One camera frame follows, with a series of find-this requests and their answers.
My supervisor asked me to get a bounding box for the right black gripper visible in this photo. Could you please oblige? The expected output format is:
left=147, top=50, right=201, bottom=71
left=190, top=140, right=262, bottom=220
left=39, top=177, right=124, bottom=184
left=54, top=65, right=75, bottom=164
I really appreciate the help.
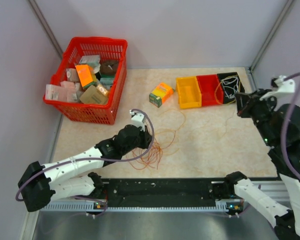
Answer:
left=232, top=87, right=276, bottom=145

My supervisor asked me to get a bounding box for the orange thin cable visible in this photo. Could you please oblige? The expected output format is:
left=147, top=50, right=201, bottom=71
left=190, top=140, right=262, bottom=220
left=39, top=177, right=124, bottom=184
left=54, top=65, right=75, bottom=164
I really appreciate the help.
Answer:
left=128, top=128, right=181, bottom=172

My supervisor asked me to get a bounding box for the white thin cable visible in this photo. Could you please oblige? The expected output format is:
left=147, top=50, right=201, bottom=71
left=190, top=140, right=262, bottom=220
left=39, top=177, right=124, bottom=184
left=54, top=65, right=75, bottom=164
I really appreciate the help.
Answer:
left=220, top=76, right=240, bottom=99

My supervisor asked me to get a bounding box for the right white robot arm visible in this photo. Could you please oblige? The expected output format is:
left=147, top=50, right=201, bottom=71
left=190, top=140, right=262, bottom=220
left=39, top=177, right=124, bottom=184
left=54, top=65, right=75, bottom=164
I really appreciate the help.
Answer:
left=223, top=89, right=300, bottom=240

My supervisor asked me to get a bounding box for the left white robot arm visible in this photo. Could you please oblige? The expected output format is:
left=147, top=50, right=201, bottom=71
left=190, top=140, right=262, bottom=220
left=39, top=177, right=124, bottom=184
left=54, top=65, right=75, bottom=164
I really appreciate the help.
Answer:
left=15, top=124, right=154, bottom=213

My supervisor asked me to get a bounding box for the black plastic bin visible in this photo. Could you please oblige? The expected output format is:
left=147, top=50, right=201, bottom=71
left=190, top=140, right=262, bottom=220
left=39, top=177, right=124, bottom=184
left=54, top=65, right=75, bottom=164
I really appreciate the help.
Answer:
left=217, top=72, right=245, bottom=105

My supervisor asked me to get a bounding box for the red plastic bin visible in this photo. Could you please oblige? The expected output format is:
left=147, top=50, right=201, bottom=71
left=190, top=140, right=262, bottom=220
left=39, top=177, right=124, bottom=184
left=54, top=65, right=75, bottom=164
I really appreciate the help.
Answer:
left=196, top=74, right=224, bottom=107

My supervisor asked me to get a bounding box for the orange green sponge pack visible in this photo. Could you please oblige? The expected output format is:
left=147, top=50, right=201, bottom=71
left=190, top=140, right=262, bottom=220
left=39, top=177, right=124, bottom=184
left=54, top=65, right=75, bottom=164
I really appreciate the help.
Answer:
left=148, top=82, right=175, bottom=108

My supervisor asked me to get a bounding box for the yellow plastic bin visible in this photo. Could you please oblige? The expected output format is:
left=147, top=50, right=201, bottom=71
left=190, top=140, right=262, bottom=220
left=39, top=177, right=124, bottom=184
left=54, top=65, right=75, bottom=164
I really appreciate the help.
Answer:
left=176, top=76, right=202, bottom=109

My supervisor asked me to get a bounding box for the brown cardboard box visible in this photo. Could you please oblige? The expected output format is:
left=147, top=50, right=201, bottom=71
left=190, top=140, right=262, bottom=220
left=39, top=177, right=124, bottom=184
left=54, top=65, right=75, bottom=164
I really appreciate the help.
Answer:
left=79, top=85, right=108, bottom=105

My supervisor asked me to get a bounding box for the red plastic shopping basket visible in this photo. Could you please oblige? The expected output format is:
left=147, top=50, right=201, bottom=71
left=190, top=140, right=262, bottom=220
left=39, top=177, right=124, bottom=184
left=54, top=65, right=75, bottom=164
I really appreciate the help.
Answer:
left=42, top=36, right=128, bottom=125

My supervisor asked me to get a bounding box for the brown round tape roll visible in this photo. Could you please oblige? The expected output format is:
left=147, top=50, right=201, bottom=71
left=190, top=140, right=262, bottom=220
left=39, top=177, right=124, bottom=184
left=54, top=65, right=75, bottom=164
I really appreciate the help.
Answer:
left=99, top=59, right=120, bottom=76

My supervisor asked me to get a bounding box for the orange box in basket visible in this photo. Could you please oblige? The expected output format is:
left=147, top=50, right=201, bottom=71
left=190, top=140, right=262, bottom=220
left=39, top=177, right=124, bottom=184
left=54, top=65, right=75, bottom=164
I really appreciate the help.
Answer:
left=75, top=64, right=97, bottom=89

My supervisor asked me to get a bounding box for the teal white box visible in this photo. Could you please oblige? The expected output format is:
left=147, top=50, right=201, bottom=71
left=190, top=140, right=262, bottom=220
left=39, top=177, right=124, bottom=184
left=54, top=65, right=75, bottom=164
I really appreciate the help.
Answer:
left=79, top=54, right=101, bottom=68

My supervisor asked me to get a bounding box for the pink clear box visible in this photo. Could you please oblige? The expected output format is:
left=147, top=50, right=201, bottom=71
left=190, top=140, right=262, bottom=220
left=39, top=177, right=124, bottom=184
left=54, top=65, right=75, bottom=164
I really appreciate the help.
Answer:
left=44, top=84, right=78, bottom=103

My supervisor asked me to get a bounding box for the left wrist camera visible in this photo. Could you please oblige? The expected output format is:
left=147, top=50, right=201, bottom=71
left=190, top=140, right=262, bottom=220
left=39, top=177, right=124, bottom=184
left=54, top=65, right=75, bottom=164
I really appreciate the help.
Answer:
left=129, top=110, right=146, bottom=132

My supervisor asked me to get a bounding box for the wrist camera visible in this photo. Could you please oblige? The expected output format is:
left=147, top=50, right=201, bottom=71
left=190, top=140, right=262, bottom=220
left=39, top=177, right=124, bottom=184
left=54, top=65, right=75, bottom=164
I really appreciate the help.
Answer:
left=259, top=75, right=296, bottom=101
left=129, top=110, right=146, bottom=132

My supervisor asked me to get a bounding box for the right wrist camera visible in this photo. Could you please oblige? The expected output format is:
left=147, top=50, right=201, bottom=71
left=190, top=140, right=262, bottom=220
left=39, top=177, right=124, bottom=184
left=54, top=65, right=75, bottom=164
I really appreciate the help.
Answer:
left=259, top=75, right=296, bottom=101

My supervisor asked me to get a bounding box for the grey cable duct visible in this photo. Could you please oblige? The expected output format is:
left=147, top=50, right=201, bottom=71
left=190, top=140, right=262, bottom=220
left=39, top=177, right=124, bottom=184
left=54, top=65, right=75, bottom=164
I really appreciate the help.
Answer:
left=41, top=199, right=243, bottom=213

